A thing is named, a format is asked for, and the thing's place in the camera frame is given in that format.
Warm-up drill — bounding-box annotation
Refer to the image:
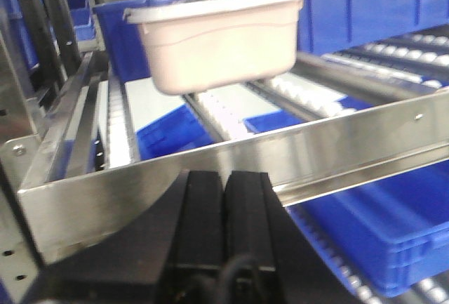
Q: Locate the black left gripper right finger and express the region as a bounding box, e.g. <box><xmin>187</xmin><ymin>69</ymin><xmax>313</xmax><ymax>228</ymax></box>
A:
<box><xmin>224</xmin><ymin>171</ymin><xmax>354</xmax><ymax>303</ymax></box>

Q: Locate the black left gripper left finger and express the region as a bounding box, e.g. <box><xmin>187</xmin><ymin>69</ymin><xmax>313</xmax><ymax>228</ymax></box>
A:
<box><xmin>24</xmin><ymin>171</ymin><xmax>225</xmax><ymax>303</ymax></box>

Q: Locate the white lidded plastic bin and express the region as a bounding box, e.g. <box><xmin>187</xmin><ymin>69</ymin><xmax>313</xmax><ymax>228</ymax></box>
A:
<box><xmin>124</xmin><ymin>0</ymin><xmax>304</xmax><ymax>95</ymax></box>

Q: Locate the blue bin under rollers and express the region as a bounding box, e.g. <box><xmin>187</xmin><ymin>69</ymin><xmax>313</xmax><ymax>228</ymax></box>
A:
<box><xmin>136</xmin><ymin>93</ymin><xmax>306</xmax><ymax>160</ymax></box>

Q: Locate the blue crate lower shelf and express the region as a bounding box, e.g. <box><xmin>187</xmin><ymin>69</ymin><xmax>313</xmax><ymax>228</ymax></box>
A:
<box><xmin>286</xmin><ymin>161</ymin><xmax>448</xmax><ymax>297</ymax></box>

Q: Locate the large blue tote behind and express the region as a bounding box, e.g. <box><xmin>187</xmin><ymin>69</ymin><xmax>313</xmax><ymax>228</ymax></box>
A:
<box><xmin>93</xmin><ymin>0</ymin><xmax>448</xmax><ymax>83</ymax></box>

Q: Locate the white roller conveyor track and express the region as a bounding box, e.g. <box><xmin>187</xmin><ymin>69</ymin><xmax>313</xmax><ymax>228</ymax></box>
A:
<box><xmin>105</xmin><ymin>32</ymin><xmax>448</xmax><ymax>168</ymax></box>

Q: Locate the stainless steel shelf frame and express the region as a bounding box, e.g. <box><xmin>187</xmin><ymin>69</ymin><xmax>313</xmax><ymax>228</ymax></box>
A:
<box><xmin>1</xmin><ymin>53</ymin><xmax>448</xmax><ymax>274</ymax></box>

